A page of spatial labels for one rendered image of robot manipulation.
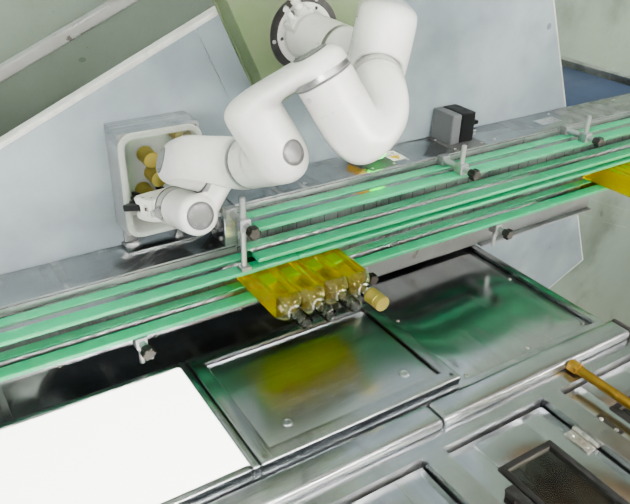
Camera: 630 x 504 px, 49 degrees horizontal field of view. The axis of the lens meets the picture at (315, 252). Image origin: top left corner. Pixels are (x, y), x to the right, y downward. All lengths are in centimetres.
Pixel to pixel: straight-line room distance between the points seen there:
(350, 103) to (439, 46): 94
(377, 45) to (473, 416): 75
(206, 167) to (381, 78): 31
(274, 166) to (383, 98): 18
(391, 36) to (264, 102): 26
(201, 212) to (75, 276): 36
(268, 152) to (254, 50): 51
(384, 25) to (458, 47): 82
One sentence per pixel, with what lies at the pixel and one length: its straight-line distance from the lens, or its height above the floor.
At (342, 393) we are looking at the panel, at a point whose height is 123.
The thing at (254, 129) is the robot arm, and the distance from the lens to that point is 98.
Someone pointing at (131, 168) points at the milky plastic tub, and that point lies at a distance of 150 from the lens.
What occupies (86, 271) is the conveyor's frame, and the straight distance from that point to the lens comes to 150.
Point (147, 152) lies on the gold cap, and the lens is 146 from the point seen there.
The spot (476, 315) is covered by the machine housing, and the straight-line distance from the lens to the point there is 176.
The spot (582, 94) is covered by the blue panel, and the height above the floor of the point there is 65.
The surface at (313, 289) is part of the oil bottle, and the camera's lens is 145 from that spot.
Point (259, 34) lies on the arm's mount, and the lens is 147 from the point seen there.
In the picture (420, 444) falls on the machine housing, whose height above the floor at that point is 140.
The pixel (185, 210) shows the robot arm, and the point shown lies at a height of 108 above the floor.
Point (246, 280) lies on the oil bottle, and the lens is 153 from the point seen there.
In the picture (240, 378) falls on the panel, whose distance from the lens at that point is 146.
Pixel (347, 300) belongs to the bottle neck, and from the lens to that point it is 144.
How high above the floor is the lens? 210
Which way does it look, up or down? 47 degrees down
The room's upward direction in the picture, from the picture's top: 129 degrees clockwise
